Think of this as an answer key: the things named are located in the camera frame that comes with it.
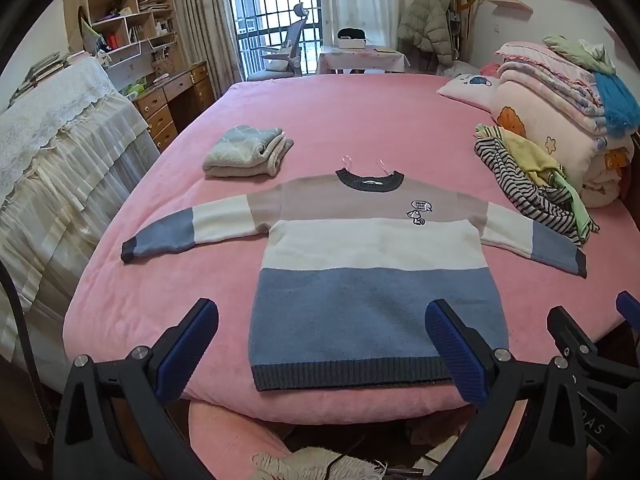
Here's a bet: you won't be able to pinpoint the grey office chair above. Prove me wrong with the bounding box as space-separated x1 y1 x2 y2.
246 2 311 82

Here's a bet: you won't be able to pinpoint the pink printed pillow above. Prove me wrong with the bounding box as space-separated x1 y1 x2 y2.
436 72 501 109

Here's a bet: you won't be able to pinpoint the white box with black item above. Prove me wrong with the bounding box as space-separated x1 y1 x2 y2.
336 27 369 51

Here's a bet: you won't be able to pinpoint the wooden desk with drawers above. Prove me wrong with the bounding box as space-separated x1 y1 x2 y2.
131 60 211 154

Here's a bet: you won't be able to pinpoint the yellow garment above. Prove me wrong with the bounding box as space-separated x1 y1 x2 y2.
475 124 568 191

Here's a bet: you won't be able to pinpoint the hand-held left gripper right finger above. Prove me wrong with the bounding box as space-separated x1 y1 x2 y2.
424 299 594 480

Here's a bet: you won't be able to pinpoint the wooden bookshelf with books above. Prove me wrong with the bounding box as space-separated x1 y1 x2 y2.
79 0 179 68

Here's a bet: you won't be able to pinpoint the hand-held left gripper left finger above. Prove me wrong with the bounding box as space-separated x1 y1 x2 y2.
52 298 221 480

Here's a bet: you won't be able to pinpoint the pink plush bed blanket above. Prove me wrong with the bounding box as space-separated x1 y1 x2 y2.
64 72 640 426

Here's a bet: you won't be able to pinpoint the blue fringed towel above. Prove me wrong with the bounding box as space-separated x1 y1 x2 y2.
594 72 640 137

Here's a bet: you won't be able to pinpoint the black white striped garment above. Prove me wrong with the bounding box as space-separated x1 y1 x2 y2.
474 135 601 247

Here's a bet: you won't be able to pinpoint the black cable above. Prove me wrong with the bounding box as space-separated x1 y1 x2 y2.
0 259 57 443

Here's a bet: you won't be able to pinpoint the pale green crumpled garment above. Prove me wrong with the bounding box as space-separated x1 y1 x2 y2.
542 35 617 75

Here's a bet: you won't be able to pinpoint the stack of books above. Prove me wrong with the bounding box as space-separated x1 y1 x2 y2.
9 50 87 107

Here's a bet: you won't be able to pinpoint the colour-block knit sweater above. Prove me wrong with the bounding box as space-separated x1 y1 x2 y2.
121 156 588 392

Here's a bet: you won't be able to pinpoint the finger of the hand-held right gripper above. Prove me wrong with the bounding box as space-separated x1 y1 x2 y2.
616 291 640 333
546 305 640 461

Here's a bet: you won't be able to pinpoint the white lace furniture cover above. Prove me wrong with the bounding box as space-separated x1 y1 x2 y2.
0 52 162 361

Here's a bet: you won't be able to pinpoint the small table with tablecloth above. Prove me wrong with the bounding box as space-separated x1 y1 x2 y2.
315 44 412 76

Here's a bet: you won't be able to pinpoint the black window grille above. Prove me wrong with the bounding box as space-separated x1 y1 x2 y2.
224 0 325 82

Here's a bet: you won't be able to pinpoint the light green garment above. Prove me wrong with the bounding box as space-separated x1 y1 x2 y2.
545 167 598 236

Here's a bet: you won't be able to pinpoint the beige padded coat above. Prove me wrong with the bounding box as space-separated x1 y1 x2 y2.
398 0 458 66

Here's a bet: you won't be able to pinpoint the beige curtain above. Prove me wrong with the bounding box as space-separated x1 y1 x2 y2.
169 0 246 102

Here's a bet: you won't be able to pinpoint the folded grey fleece clothes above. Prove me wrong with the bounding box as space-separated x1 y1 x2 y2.
202 125 294 179

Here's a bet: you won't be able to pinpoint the wooden coat rack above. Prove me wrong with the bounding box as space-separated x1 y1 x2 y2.
450 0 487 61

